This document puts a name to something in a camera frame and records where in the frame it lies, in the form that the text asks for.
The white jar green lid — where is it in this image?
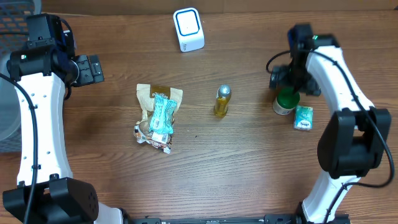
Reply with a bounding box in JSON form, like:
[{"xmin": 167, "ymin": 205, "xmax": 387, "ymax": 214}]
[{"xmin": 273, "ymin": 88, "xmax": 300, "ymax": 115}]

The green white tissue pack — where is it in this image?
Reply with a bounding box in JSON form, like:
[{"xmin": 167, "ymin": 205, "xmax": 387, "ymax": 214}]
[{"xmin": 294, "ymin": 105, "xmax": 313, "ymax": 131}]

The beige brown snack pouch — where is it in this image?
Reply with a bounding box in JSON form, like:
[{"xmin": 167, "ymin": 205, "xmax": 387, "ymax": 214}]
[{"xmin": 134, "ymin": 83, "xmax": 183, "ymax": 154}]

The yellow liquid bottle grey cap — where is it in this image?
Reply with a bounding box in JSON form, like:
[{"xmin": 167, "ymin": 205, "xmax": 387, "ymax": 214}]
[{"xmin": 214, "ymin": 84, "xmax": 232, "ymax": 118}]

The teal snack pack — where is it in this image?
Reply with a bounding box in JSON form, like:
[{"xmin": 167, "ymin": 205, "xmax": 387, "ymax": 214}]
[{"xmin": 149, "ymin": 95, "xmax": 177, "ymax": 134}]

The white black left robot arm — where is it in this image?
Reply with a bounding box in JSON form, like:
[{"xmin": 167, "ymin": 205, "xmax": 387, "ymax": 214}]
[{"xmin": 2, "ymin": 14, "xmax": 129, "ymax": 223}]

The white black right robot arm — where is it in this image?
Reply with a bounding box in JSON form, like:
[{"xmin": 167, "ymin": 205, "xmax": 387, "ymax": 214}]
[{"xmin": 264, "ymin": 24, "xmax": 392, "ymax": 223}]

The white barcode scanner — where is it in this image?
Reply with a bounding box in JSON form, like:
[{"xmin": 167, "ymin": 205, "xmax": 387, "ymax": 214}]
[{"xmin": 173, "ymin": 7, "xmax": 205, "ymax": 52}]

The grey plastic mesh basket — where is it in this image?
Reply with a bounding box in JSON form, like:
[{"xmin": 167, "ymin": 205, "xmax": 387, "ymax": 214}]
[{"xmin": 1, "ymin": 0, "xmax": 42, "ymax": 152}]

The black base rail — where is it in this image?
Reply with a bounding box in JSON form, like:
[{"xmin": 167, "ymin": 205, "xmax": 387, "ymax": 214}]
[{"xmin": 133, "ymin": 213, "xmax": 352, "ymax": 224}]

